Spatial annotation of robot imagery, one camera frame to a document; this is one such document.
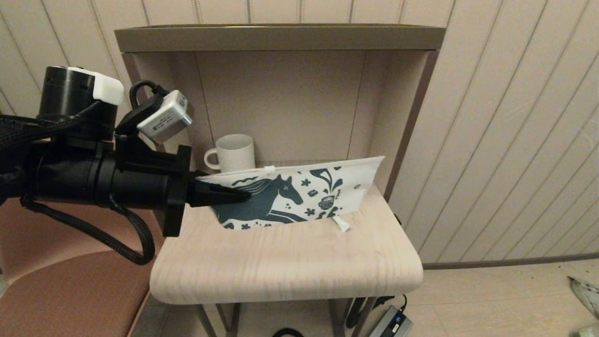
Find black left camera cable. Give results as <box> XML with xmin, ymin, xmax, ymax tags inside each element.
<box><xmin>129</xmin><ymin>81</ymin><xmax>169</xmax><ymax>109</ymax></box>

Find grey crumpled floor debris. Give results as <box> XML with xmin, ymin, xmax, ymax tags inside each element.
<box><xmin>568</xmin><ymin>276</ymin><xmax>599</xmax><ymax>319</ymax></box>

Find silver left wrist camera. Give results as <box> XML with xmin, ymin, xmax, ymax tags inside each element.
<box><xmin>137</xmin><ymin>90</ymin><xmax>195</xmax><ymax>145</ymax></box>

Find grey power adapter brick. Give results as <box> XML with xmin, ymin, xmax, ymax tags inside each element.
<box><xmin>370</xmin><ymin>305</ymin><xmax>414</xmax><ymax>337</ymax></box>

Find white ribbed ceramic mug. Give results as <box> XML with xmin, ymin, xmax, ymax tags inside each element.
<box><xmin>205</xmin><ymin>134</ymin><xmax>256</xmax><ymax>173</ymax></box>

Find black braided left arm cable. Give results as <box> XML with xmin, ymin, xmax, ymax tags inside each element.
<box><xmin>20</xmin><ymin>196</ymin><xmax>156</xmax><ymax>265</ymax></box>

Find black floor power cable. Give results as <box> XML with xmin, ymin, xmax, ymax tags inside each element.
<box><xmin>345</xmin><ymin>294</ymin><xmax>408</xmax><ymax>329</ymax></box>

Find white horse-print zipper pouch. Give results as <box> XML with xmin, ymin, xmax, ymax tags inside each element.
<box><xmin>196</xmin><ymin>156</ymin><xmax>385</xmax><ymax>230</ymax></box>

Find light wood shelf desk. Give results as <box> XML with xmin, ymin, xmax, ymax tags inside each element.
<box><xmin>115</xmin><ymin>24</ymin><xmax>446</xmax><ymax>234</ymax></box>

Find dark metal table legs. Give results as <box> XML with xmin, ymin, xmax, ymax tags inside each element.
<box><xmin>196</xmin><ymin>299</ymin><xmax>377</xmax><ymax>337</ymax></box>

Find brown pink upholstered chair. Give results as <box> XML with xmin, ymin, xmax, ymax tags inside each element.
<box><xmin>0</xmin><ymin>140</ymin><xmax>167</xmax><ymax>337</ymax></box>

